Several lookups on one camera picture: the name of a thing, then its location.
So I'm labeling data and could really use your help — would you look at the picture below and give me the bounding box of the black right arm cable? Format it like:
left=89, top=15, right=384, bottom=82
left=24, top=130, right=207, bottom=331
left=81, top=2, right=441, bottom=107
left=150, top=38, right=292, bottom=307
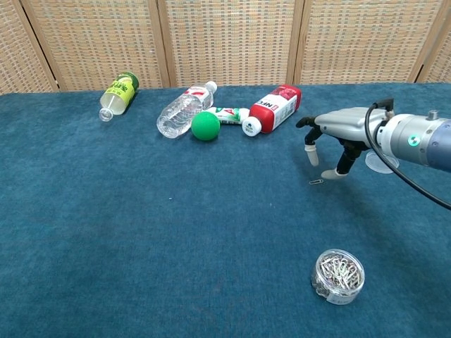
left=364, top=97, right=451, bottom=211

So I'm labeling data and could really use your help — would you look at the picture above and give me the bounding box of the clear round paper clip container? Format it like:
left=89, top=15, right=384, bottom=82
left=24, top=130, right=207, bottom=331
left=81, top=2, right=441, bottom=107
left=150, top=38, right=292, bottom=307
left=310, top=249, right=365, bottom=306

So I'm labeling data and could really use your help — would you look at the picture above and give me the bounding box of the blue felt table cover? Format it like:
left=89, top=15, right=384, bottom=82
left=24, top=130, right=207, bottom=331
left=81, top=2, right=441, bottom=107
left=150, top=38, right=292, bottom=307
left=0, top=82, right=451, bottom=338

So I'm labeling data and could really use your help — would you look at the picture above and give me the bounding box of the yellow-green label drink bottle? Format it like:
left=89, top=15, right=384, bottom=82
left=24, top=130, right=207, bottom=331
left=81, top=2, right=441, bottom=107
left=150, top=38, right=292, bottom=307
left=98, top=71, right=140, bottom=123

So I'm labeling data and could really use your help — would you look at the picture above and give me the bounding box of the clear round plastic lid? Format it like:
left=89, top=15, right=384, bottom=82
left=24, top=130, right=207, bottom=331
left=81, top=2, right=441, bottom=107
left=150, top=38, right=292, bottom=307
left=365, top=150, right=400, bottom=175

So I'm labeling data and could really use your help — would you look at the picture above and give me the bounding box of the woven rattan folding screen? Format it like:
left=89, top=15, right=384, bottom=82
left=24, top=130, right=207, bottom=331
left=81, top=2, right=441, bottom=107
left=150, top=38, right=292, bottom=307
left=0, top=0, right=451, bottom=95

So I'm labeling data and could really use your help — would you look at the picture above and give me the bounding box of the clear plastic water bottle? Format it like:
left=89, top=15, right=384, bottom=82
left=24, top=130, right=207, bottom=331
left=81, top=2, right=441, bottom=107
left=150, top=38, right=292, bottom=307
left=156, top=80, right=218, bottom=139

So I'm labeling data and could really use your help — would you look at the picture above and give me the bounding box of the white toothpaste tube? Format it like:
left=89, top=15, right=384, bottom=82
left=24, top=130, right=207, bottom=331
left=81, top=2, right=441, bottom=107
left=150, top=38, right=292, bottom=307
left=204, top=106, right=251, bottom=126

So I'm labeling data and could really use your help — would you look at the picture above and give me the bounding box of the green ball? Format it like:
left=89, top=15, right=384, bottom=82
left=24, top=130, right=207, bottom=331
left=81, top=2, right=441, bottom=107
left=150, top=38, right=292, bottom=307
left=191, top=111, right=221, bottom=142

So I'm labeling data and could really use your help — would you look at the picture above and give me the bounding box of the red white juice bottle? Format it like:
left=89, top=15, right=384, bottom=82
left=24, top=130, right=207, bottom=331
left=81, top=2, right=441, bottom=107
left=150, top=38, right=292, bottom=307
left=241, top=84, right=303, bottom=137

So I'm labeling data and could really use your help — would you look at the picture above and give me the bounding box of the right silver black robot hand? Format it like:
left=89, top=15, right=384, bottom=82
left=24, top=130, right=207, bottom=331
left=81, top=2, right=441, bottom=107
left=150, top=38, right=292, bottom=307
left=295, top=107, right=387, bottom=180

